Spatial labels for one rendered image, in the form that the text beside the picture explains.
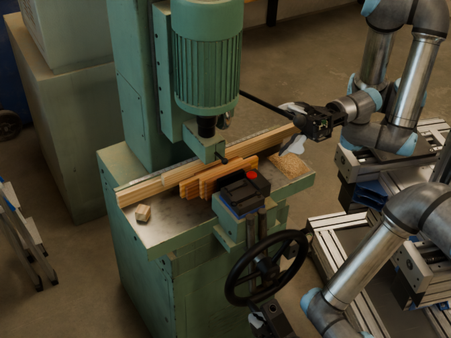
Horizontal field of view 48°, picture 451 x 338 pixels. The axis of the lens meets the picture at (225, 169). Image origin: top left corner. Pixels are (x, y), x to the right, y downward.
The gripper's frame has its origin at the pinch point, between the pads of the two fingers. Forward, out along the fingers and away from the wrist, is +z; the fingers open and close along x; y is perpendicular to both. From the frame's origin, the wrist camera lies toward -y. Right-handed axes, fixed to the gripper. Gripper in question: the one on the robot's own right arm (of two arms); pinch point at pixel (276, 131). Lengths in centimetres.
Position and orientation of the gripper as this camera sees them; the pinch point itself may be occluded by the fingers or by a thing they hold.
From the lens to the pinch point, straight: 139.2
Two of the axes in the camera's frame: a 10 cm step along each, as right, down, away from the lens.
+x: 0.7, 8.4, 5.3
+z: -8.4, 3.4, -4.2
